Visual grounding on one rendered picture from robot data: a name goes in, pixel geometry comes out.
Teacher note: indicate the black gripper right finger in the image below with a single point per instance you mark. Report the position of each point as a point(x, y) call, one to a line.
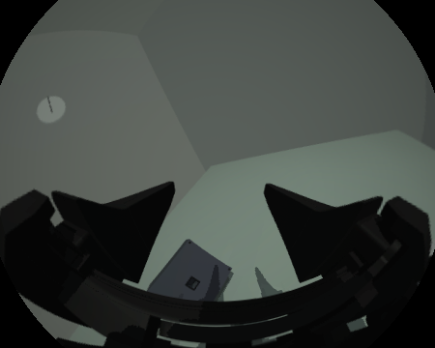
point(312, 231)

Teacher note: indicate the dark grey sloped panel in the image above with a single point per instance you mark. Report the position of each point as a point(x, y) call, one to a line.
point(192, 274)

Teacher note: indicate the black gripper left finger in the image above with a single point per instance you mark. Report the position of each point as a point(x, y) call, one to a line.
point(125, 229)

